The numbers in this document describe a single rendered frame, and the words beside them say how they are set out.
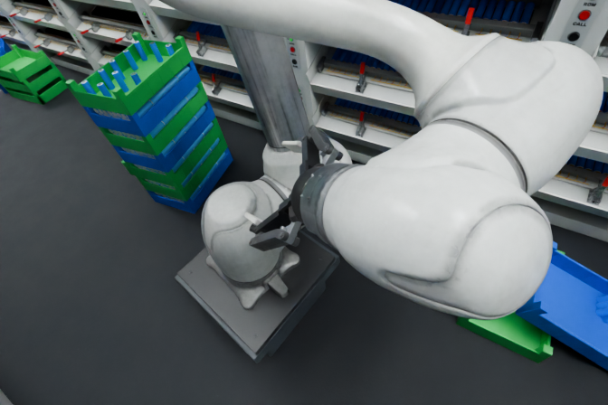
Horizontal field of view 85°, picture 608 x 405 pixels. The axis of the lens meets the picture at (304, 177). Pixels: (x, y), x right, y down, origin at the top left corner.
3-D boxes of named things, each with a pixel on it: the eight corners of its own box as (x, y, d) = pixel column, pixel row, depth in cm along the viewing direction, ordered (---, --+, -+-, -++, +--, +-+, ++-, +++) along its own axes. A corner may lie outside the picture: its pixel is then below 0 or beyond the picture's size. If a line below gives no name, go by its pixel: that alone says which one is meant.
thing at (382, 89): (500, 137, 93) (514, 108, 81) (312, 91, 118) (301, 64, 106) (520, 80, 98) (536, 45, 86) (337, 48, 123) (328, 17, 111)
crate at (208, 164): (186, 202, 123) (178, 188, 117) (145, 189, 129) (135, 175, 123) (228, 146, 140) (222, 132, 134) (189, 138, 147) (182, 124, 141)
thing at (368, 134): (481, 181, 107) (490, 162, 95) (318, 131, 132) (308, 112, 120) (499, 128, 112) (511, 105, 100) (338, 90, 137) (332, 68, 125)
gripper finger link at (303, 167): (297, 184, 43) (304, 178, 42) (297, 136, 51) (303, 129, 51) (320, 198, 44) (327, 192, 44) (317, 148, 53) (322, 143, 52)
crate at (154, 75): (131, 116, 93) (116, 91, 87) (81, 106, 99) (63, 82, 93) (193, 59, 110) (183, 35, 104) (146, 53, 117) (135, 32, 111)
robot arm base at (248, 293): (258, 325, 77) (253, 318, 72) (204, 262, 87) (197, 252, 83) (313, 271, 84) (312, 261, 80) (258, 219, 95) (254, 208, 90)
